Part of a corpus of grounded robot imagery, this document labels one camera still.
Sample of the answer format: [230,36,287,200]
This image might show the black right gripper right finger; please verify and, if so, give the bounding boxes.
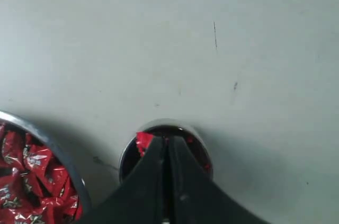
[167,136,267,224]

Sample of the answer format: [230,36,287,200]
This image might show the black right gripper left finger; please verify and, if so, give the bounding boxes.
[91,137,166,223]

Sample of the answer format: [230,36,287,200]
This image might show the red candy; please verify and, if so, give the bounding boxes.
[136,131,154,157]

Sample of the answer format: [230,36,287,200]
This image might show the round steel plate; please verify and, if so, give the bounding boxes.
[1,111,92,224]

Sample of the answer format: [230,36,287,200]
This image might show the stainless steel cup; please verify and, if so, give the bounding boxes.
[118,118,214,184]

